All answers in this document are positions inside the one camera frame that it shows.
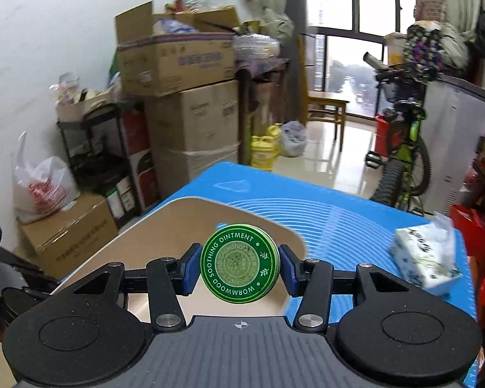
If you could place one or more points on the green round ointment tin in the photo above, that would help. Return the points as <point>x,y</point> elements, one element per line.
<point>238,264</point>

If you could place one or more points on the green black bicycle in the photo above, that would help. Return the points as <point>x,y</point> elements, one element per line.
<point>404,161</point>

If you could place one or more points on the open cardboard box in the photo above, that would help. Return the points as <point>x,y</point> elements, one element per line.
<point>173,62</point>

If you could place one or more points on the white plastic bag red print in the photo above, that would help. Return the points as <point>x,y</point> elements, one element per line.
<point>40,186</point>

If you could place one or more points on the black metal shelf rack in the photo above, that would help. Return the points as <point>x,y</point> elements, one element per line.
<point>93,157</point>

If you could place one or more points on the beige plastic bin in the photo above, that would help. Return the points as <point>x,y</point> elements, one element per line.
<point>165,234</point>

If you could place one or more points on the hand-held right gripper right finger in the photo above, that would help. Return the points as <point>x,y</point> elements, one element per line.
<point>287,271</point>

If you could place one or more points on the red and white appliance box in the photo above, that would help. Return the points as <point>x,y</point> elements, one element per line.
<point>139,157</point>

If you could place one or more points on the grey cabinet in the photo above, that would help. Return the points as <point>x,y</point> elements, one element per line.
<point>456,137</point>

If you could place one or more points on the wooden chair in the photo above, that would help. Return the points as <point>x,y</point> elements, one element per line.
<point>325,105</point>

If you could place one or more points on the dark wooden table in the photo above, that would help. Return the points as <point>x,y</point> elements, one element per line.
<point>262,89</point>

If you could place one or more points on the large taped cardboard box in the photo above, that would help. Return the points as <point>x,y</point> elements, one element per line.
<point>194,137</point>

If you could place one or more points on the white tissue pack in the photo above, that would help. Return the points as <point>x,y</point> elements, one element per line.
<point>420,258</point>

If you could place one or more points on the green white small box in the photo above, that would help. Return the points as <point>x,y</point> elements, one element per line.
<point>119,196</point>

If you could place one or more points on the purple patterned bag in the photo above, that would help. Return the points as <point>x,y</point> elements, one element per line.
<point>424,46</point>

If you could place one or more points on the patterned gift box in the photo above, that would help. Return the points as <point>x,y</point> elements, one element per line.
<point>430,8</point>

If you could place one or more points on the low cardboard box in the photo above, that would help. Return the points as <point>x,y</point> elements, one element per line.
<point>72,234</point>

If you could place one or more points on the window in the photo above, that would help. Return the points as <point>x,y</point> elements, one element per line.
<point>372,8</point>

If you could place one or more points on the clear plastic bag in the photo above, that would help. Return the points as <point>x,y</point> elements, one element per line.
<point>256,44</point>

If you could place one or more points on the yellow oil jug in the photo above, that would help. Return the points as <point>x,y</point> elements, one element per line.
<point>275,130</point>
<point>262,153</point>

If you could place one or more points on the green bag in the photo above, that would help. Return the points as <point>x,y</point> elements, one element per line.
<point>114,70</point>

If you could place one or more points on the blue silicone mat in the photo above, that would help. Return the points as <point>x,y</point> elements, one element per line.
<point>327,218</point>

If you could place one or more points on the small cardboard box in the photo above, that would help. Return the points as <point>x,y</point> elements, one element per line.
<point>81,105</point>

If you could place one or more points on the grey plastic bag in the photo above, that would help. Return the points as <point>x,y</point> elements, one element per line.
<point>294,139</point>

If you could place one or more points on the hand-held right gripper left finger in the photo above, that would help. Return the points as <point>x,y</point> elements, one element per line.
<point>190,270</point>

